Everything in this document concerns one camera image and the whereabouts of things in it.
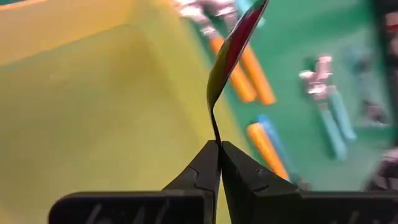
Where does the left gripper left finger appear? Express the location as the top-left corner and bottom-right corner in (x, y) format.
(48, 139), (222, 224)

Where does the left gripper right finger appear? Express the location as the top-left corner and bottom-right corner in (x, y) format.
(220, 141), (398, 224)

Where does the orange handled spoon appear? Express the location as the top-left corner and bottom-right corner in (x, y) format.
(247, 123), (290, 181)
(205, 0), (277, 106)
(174, 0), (257, 103)

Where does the yellow plastic bin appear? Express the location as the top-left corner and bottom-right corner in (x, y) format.
(0, 0), (259, 224)

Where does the green table mat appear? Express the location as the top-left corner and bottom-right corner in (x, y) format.
(174, 0), (398, 192)

